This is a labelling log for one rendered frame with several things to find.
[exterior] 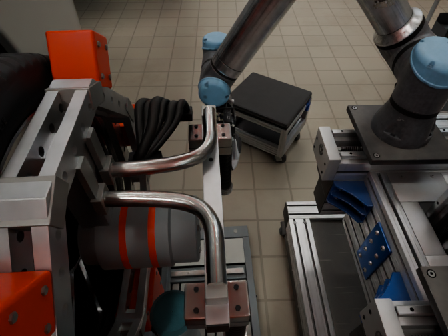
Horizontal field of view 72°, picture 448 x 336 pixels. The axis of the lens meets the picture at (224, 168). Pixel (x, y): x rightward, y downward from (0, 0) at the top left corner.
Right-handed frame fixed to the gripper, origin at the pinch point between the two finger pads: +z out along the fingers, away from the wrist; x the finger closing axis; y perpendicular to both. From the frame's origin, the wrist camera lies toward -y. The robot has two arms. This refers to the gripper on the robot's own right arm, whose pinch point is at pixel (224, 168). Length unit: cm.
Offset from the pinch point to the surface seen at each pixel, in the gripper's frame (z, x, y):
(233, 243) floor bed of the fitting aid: -19, 5, -75
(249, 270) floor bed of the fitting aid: -6, 11, -75
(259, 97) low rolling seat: -94, 26, -49
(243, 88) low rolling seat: -102, 17, -49
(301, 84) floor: -154, 70, -83
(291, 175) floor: -64, 43, -83
